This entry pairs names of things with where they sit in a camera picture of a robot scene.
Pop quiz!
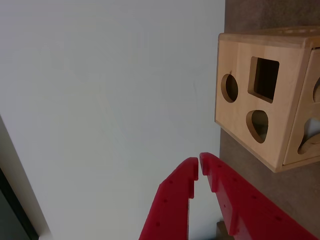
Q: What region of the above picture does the wooden shape sorter box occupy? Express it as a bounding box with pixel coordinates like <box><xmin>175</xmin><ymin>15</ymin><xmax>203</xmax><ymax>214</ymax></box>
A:
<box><xmin>214</xmin><ymin>24</ymin><xmax>320</xmax><ymax>173</ymax></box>

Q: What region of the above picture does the white partition panel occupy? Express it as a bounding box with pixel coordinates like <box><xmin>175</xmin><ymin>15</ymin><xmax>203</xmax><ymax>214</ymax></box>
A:
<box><xmin>0</xmin><ymin>0</ymin><xmax>226</xmax><ymax>240</ymax></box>

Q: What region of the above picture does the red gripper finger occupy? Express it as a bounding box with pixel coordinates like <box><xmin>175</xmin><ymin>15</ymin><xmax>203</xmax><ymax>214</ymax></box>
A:
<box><xmin>138</xmin><ymin>156</ymin><xmax>200</xmax><ymax>240</ymax></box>
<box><xmin>199</xmin><ymin>152</ymin><xmax>320</xmax><ymax>240</ymax></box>

